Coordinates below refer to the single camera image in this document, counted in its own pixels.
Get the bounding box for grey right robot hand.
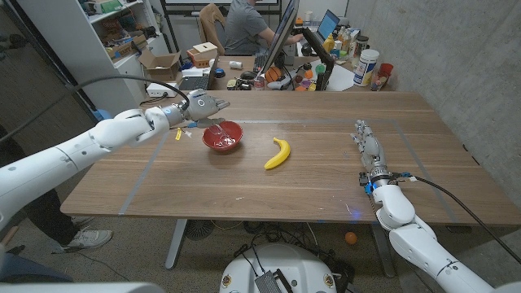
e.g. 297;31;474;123
350;119;388;178

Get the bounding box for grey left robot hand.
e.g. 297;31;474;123
185;88;231;129

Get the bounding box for clear frame glasses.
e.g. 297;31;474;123
209;124;238;148

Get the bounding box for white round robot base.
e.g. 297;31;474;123
219;243;338;293

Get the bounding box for red bowl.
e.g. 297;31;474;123
202;120;244;153

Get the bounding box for yellow banana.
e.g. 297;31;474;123
264;137;291;171

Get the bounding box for black laptop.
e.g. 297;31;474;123
178;52;221;91

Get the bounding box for wooden desk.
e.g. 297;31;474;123
207;55;392;92

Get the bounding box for white power box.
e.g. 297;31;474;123
146;82;180;98

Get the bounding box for wooden box orange base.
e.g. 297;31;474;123
186;42;220;69

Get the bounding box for open cardboard box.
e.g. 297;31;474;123
137;48;182;85

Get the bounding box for white paper sheet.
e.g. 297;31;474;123
325;64;355;92

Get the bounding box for small orange basketball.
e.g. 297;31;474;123
265;66;282;84

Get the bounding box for office chair brown jacket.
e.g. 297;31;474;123
197;2;229;54

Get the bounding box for white canister blue label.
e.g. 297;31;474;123
352;49;380;88

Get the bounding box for person in grey shirt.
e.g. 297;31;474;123
223;0;304;57

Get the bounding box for cardboard box with items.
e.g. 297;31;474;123
106;34;150;60

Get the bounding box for jar with dark lid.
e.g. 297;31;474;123
350;35;370;68

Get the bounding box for black computer monitor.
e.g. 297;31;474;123
260;0;300;77

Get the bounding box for grey table leg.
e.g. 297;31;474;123
369;222;396;278
164;218;188;270

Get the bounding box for black floor fan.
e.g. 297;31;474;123
185;219;216;241

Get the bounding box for laptop with blue screen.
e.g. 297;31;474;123
316;8;341;42

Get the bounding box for white shelf unit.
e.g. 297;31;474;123
15;0;172;111

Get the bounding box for grey ribbed box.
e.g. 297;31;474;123
254;270;286;293

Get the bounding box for person in dark trousers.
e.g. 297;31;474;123
0;125;114;254

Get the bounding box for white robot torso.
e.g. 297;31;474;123
0;282;164;293

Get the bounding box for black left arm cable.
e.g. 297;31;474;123
0;73;192;142

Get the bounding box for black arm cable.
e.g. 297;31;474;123
392;173;521;264
0;73;192;142

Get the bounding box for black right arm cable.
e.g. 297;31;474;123
392;173;521;264

